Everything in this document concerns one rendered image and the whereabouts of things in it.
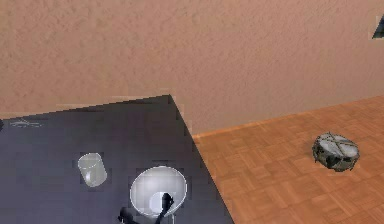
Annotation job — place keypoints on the white round bowl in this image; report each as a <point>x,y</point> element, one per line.
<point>154,183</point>

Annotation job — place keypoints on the dark grey table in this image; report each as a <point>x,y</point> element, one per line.
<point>50,160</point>

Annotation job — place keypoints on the dark framed wall picture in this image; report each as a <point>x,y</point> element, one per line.
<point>379,30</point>

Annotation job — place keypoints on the grey round floor cushion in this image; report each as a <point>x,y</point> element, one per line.
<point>336,151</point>

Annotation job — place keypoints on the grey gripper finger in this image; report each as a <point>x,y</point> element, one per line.
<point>124,214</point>
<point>166,200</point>

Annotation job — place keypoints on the clear drinking glass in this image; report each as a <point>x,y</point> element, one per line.
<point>92,169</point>

